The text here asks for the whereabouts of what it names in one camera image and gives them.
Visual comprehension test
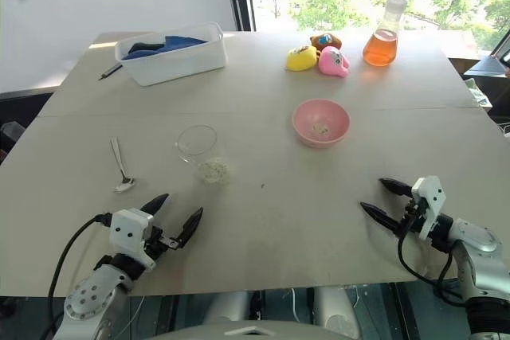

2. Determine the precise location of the brown plush toy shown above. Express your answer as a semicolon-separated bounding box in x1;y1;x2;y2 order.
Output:
309;32;344;53

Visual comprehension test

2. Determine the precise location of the blue cloth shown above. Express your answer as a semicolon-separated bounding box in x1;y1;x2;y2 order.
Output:
120;34;209;62

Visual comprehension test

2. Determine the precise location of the black laptop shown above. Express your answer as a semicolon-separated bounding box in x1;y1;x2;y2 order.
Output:
463;43;510;78

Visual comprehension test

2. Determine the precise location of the silver robot torso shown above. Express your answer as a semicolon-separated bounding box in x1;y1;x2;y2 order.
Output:
157;318;362;340

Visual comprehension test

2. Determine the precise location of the white plastic bin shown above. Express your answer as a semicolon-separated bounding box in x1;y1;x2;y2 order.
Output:
114;21;229;88

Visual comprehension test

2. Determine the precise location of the white rounded robot leg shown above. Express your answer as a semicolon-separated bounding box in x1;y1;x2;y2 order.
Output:
205;291;257;324
313;287;360;338

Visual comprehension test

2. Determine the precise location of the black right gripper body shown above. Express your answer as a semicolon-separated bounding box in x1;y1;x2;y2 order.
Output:
394;196;424;236

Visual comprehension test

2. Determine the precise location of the clear glass cup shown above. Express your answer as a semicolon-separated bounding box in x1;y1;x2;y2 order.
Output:
173;124;234;187

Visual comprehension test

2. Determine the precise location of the pink bowl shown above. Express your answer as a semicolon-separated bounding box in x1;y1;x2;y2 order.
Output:
291;98;351;149

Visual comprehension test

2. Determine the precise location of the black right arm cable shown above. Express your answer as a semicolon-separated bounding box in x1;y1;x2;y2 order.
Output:
397;212;468;306

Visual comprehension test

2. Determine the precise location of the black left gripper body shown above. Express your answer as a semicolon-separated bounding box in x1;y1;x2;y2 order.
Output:
144;225;179;263

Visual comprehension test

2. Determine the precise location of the dark furniture beside table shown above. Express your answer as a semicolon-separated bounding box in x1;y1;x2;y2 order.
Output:
0;92;53;166

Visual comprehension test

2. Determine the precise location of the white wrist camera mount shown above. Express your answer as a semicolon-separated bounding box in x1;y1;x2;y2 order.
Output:
108;208;157;272
410;174;445;242

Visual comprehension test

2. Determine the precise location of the dark pen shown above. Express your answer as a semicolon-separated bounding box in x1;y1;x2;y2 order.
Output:
98;63;124;81

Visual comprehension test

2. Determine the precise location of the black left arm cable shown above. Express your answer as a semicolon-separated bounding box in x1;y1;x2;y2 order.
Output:
47;213;113;302

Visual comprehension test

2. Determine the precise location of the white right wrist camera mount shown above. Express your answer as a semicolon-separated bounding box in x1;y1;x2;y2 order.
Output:
410;174;445;242

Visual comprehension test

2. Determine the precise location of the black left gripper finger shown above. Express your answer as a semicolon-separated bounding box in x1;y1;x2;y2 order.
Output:
175;206;205;251
139;193;171;216

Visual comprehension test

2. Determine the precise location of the metal spoon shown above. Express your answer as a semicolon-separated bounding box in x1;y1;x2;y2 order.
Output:
109;136;138;194

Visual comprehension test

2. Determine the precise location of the black item in bin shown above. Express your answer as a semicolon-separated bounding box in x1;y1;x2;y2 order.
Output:
127;41;167;55

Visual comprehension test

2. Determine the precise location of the yellow plush toy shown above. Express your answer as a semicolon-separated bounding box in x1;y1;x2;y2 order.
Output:
285;45;320;74

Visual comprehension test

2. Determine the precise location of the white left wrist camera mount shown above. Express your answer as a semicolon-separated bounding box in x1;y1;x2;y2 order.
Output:
108;208;157;272

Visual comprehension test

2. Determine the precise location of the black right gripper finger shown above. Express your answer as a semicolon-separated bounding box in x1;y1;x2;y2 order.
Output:
359;201;401;235
378;178;414;198

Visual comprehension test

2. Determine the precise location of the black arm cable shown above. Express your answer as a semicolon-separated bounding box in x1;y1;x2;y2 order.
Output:
47;213;113;302
397;212;468;306

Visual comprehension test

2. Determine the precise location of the pink plush toy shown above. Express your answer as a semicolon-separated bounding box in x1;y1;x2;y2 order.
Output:
317;45;352;77

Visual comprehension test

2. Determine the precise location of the glass flask with orange liquid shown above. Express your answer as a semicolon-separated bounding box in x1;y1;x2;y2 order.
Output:
362;0;409;68

